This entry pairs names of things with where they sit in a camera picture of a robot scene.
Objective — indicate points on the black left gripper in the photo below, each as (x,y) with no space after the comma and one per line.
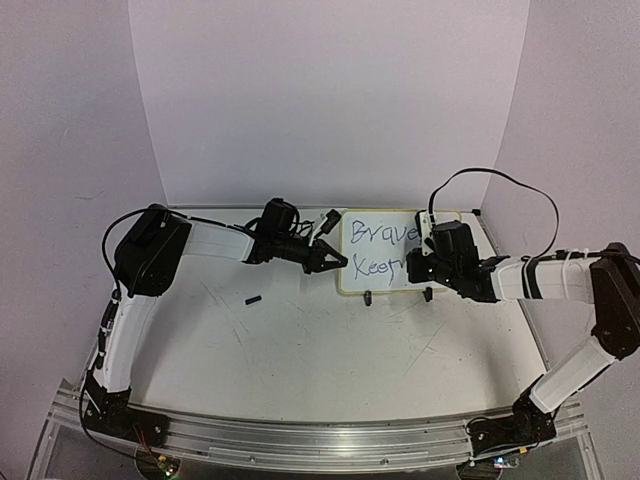
(316,260)

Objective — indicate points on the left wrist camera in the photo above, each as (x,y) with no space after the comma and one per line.
(323,225)

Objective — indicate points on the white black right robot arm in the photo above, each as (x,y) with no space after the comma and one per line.
(607,280)

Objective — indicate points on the black marker cap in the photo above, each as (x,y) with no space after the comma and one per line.
(253,300)

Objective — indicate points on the left green circuit board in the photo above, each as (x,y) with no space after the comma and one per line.
(157,467)

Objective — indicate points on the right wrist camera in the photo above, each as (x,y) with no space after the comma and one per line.
(425,222)

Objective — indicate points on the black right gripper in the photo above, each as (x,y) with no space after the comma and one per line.
(414,273)

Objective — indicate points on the yellow framed small whiteboard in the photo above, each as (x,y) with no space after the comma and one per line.
(376,242)

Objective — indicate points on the right green circuit board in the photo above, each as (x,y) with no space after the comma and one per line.
(510,460)

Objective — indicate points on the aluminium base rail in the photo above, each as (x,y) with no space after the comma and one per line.
(400,445)

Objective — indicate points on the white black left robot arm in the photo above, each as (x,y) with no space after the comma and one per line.
(143,268)

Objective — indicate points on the green circuit board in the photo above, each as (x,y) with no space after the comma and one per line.
(157,467)
(510,460)

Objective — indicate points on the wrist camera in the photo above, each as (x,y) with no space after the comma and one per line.
(425,222)
(323,225)

